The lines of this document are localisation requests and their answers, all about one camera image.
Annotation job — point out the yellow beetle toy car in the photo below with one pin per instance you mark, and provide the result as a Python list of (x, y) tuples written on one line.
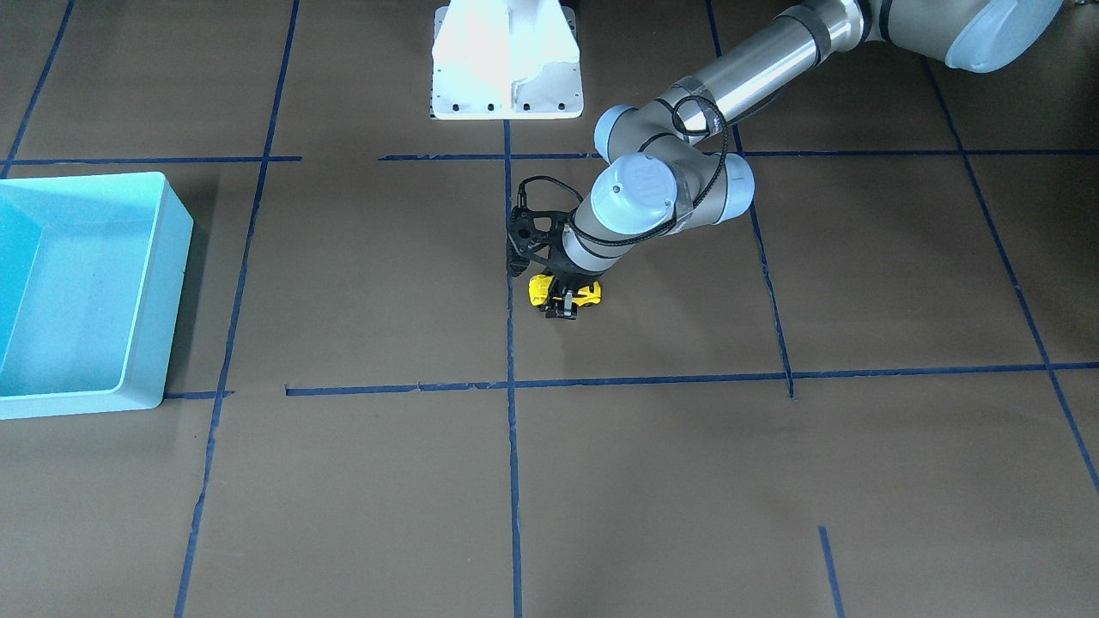
[(539, 286)]

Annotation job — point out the white pedestal column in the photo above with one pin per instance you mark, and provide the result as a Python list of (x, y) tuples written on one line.
[(505, 60)]

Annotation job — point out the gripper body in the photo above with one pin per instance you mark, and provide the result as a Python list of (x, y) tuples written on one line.
[(576, 277)]

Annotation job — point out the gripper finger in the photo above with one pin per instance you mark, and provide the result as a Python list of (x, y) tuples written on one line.
[(562, 306)]

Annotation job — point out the turquoise plastic bin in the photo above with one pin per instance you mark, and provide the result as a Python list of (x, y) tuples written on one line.
[(91, 277)]

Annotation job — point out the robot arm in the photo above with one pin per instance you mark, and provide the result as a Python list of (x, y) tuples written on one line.
[(670, 165)]

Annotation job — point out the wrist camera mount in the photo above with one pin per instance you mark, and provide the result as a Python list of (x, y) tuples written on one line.
[(536, 236)]

